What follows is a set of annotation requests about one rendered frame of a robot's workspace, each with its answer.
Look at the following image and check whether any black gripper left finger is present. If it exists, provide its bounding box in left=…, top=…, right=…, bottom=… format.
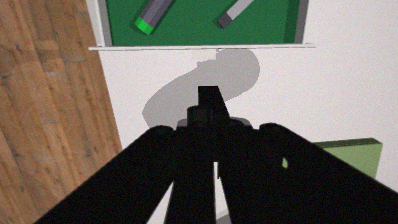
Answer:
left=33, top=86, right=216, bottom=224

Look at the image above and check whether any white rectangular bar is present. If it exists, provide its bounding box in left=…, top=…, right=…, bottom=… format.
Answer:
left=217, top=0, right=254, bottom=29

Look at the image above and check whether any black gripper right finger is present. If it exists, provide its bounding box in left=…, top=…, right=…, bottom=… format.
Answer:
left=208, top=86, right=398, bottom=224

